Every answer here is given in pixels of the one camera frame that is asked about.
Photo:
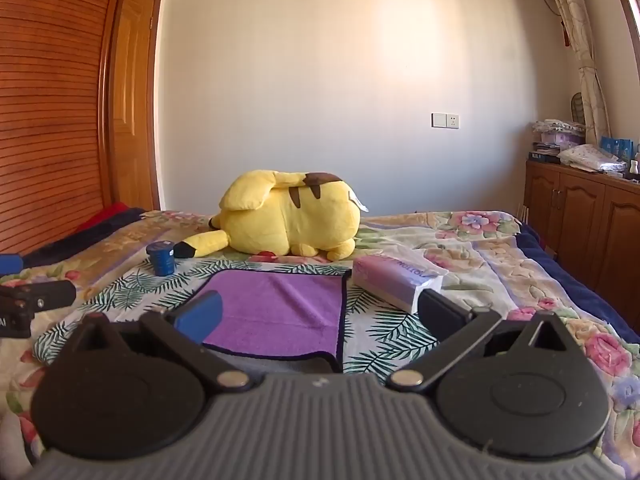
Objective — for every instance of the purple towel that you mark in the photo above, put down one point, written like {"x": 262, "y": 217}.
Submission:
{"x": 280, "y": 305}

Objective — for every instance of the wooden cabinet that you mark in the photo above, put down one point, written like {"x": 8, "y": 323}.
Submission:
{"x": 585, "y": 220}

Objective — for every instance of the purple tissue pack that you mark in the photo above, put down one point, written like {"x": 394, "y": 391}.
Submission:
{"x": 395, "y": 280}

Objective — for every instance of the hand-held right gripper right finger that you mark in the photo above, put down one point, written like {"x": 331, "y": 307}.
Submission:
{"x": 439, "y": 312}

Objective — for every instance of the patterned beige curtain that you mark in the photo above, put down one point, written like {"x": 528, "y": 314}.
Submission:
{"x": 582, "y": 60}

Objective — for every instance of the blue cup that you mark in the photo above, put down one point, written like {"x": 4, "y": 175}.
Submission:
{"x": 161, "y": 259}

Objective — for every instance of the white wall switch socket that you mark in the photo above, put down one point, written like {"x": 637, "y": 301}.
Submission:
{"x": 445, "y": 120}

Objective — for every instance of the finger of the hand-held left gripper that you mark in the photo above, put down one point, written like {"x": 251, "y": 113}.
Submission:
{"x": 52, "y": 294}
{"x": 10, "y": 264}

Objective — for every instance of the louvered wooden wardrobe door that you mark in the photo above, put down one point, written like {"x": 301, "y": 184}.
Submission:
{"x": 50, "y": 110}

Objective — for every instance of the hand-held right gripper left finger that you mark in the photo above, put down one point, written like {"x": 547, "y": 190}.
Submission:
{"x": 201, "y": 314}

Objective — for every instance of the woven hand fan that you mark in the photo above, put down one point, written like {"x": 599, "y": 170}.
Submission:
{"x": 578, "y": 107}

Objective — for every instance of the blue boxes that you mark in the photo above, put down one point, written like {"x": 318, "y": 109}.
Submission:
{"x": 617, "y": 147}

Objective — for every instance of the white bottle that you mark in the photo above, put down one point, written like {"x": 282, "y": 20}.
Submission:
{"x": 635, "y": 170}

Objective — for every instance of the wooden room door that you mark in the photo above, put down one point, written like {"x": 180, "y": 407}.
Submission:
{"x": 135, "y": 110}

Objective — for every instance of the red cloth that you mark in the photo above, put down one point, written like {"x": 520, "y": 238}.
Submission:
{"x": 107, "y": 216}

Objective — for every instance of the bagged folded cloth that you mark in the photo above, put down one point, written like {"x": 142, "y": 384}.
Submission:
{"x": 592, "y": 156}

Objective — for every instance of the yellow plush toy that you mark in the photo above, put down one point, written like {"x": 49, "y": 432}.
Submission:
{"x": 290, "y": 210}

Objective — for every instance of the stack of boxes and cloths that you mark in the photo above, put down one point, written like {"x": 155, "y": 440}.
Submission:
{"x": 555, "y": 140}

